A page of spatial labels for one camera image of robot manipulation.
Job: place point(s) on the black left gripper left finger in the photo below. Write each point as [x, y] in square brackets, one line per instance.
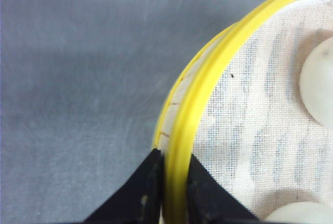
[139, 199]

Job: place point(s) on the white cloth basket liner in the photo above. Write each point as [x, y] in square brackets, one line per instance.
[255, 137]

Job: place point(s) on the steamer basket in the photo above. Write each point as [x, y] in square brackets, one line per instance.
[182, 111]

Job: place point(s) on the white bun back middle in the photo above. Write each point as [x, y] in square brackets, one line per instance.
[302, 212]

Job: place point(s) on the white bun back left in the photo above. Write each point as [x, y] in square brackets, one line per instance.
[316, 83]

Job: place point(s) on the white bun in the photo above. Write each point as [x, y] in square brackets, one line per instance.
[302, 212]
[316, 83]

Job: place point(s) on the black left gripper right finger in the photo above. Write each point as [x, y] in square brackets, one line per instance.
[208, 202]

